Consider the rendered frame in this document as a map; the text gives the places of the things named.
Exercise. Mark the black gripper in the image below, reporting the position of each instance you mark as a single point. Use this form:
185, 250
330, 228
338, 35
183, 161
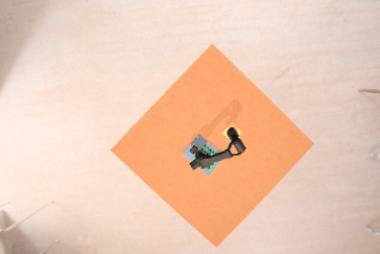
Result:
194, 149

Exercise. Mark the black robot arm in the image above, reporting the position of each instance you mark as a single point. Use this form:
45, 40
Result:
205, 161

